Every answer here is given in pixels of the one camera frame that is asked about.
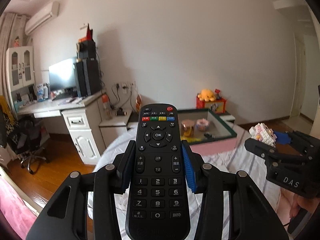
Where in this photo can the red cartoon box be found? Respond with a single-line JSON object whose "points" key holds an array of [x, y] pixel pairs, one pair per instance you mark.
{"points": [[217, 106]]}

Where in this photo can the pink block donut model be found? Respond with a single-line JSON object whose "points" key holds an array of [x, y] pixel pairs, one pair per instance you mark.
{"points": [[202, 125]]}

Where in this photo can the black tv remote control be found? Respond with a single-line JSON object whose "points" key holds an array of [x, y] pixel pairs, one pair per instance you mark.
{"points": [[158, 206]]}

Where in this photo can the pink and green storage box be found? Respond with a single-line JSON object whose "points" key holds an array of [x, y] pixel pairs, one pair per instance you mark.
{"points": [[205, 132]]}

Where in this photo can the yellow highlighter marker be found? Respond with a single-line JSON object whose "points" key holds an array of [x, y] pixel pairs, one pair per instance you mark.
{"points": [[190, 139]]}

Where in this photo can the person right hand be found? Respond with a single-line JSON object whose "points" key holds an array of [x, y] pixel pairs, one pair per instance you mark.
{"points": [[300, 202]]}

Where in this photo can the white desk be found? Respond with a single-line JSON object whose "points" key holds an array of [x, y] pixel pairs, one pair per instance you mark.
{"points": [[82, 118]]}

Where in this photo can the striped white bed sheet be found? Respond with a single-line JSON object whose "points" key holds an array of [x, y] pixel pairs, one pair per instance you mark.
{"points": [[252, 217]]}

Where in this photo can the black computer tower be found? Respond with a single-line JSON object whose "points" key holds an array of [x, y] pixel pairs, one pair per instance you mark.
{"points": [[87, 77]]}

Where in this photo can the pink white block figure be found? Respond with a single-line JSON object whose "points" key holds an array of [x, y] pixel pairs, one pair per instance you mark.
{"points": [[262, 133]]}

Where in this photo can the orange cap bottle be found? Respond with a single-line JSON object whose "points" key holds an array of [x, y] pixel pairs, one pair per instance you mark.
{"points": [[106, 107]]}

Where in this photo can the black office chair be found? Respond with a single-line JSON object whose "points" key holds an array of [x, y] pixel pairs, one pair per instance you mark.
{"points": [[22, 136]]}

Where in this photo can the white glass door cabinet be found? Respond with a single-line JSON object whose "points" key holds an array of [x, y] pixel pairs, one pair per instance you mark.
{"points": [[19, 67]]}

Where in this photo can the white air conditioner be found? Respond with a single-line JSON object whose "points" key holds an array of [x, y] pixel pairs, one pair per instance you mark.
{"points": [[46, 14]]}

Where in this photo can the rose gold lidded jar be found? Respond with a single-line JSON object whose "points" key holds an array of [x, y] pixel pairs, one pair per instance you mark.
{"points": [[187, 128]]}

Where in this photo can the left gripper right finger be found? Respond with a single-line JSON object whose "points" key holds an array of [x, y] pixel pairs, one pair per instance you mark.
{"points": [[193, 168]]}

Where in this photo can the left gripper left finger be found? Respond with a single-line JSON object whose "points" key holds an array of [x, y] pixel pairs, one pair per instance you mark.
{"points": [[125, 168]]}

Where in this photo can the black speaker box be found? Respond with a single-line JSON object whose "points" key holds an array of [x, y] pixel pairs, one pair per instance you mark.
{"points": [[86, 49]]}

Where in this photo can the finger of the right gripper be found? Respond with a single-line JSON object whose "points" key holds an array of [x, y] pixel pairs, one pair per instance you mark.
{"points": [[265, 152], [297, 140]]}

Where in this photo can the black computer monitor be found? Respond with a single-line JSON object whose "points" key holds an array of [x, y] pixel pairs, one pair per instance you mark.
{"points": [[62, 77]]}

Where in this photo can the black hair claw clip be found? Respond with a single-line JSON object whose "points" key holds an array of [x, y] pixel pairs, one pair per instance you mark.
{"points": [[208, 135]]}

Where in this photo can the yellow octopus plush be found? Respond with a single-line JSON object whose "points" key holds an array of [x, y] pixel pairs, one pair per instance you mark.
{"points": [[206, 95]]}

